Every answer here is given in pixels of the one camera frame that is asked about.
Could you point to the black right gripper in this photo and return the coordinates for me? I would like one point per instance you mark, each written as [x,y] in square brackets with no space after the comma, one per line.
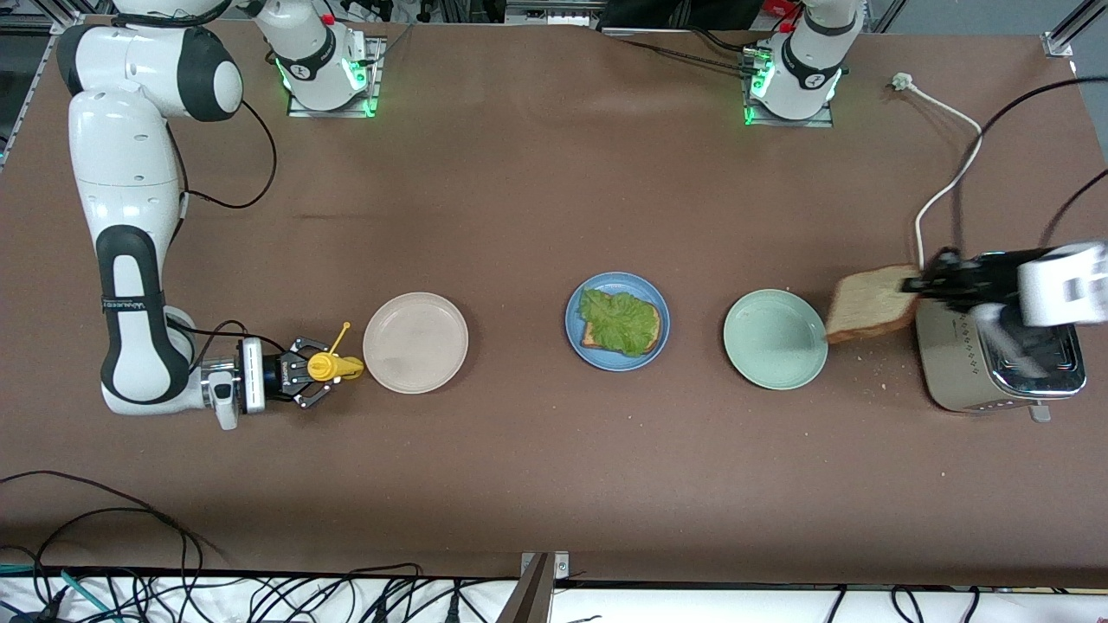
[280,373]

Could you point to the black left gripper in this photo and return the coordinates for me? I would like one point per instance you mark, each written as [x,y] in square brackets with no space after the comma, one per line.
[985,276]

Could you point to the yellow mustard squeeze bottle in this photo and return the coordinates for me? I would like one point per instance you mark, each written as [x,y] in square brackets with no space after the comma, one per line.
[325,368]

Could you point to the brown bread slice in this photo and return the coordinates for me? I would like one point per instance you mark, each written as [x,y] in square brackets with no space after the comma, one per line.
[870,303]
[591,340]

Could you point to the green lettuce leaf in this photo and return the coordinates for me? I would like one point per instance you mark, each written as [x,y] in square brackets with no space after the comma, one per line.
[619,322]

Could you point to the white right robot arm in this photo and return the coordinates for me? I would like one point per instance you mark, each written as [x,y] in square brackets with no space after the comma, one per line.
[130,130]

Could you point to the beige plate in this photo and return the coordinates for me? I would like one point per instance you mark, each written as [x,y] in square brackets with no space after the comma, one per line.
[415,343]

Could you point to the pale green plate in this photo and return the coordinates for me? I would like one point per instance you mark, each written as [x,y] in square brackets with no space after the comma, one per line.
[776,339]

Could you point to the blue plate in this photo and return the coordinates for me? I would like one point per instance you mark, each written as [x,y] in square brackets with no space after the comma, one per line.
[619,364]

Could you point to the silver beige toaster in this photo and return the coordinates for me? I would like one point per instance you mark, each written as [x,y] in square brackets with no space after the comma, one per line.
[952,372]

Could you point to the aluminium corner profile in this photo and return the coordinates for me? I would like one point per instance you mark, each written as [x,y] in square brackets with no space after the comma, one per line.
[1060,39]

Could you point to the red object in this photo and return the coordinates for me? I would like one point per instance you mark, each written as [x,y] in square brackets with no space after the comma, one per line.
[783,7]

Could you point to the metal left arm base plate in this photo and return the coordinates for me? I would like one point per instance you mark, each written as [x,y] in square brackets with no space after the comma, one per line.
[822,123]

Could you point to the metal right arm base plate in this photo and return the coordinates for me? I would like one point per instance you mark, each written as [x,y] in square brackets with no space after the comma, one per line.
[376,78]

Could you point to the grey frame post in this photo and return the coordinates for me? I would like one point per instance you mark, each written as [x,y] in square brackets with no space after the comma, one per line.
[528,601]

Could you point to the small metal corner bracket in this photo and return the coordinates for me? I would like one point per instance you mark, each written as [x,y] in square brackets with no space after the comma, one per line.
[561,567]

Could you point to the aluminium table edge frame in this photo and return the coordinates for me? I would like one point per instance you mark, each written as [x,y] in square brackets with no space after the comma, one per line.
[26,99]

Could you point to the aluminium rail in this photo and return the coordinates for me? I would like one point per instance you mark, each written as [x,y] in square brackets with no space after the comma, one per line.
[563,16]

